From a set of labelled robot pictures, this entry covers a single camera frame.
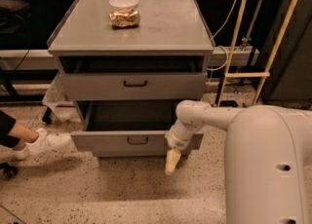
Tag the white sneaker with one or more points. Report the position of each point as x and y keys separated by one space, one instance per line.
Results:
x=21 y=154
x=47 y=141

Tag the white sneaker rear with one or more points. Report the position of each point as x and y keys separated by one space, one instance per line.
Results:
x=21 y=154

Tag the grey drawer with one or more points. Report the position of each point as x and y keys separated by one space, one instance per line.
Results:
x=83 y=86
x=126 y=128

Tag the black office chair caster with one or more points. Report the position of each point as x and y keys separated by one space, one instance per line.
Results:
x=8 y=171

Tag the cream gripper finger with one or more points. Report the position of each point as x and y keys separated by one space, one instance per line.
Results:
x=172 y=159

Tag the white sneaker front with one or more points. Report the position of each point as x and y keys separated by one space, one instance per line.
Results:
x=47 y=141

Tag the grey drawer cabinet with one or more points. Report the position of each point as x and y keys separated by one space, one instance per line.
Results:
x=170 y=38

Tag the person's leg in black trousers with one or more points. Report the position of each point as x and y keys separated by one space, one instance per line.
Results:
x=13 y=134

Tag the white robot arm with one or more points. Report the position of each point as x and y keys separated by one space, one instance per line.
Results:
x=265 y=153

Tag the clear plastic bin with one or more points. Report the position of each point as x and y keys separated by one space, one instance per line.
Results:
x=56 y=100

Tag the dark grey cabinet right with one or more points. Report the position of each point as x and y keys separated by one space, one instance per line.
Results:
x=291 y=72

